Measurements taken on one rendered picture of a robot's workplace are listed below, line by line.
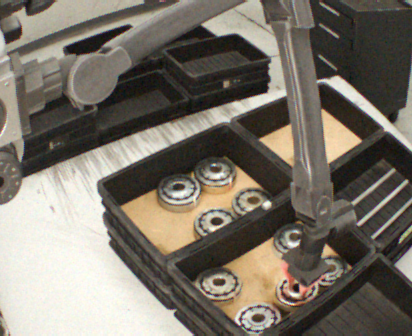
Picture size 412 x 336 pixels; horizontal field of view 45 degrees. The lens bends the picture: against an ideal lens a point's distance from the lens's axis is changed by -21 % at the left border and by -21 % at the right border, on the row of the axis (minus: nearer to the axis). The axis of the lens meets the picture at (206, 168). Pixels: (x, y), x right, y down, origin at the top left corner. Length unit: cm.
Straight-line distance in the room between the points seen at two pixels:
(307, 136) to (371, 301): 50
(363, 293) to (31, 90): 92
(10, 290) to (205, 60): 164
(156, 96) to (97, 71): 185
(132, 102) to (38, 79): 185
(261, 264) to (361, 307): 31
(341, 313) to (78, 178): 95
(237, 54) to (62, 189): 131
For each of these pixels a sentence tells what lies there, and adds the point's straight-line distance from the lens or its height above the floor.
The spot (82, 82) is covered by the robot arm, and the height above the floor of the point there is 145.
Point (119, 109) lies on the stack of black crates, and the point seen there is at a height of 38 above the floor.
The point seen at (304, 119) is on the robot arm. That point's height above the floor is 129.
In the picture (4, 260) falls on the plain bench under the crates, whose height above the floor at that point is 70.
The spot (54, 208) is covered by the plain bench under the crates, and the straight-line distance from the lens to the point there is 171.
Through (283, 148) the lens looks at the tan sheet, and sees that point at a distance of 166.
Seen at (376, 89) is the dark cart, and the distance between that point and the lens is 300.
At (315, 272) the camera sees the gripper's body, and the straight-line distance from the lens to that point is 116.
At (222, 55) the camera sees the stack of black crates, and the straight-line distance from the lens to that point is 275.
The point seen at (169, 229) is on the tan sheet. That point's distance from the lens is 143.
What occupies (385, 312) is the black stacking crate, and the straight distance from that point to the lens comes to 131.
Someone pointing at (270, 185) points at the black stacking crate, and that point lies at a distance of 151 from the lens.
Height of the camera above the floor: 187
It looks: 41 degrees down
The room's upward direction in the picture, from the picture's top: 1 degrees clockwise
